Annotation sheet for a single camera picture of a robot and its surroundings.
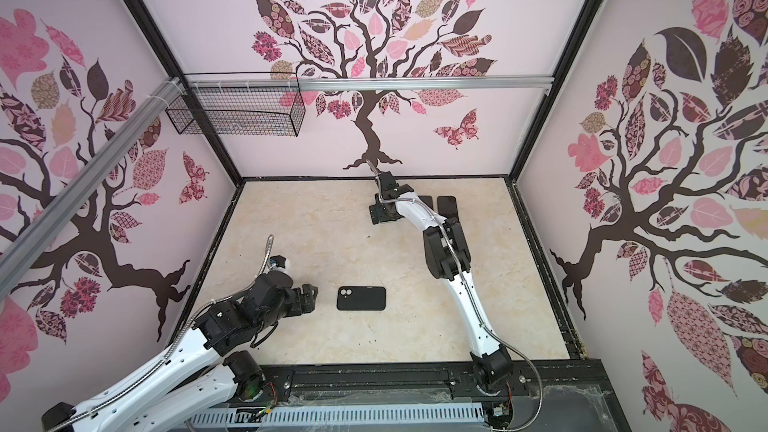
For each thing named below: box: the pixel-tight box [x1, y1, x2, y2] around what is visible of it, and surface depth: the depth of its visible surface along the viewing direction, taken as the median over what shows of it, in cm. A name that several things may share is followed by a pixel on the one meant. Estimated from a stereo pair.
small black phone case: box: [336, 286, 387, 311], surface depth 90 cm
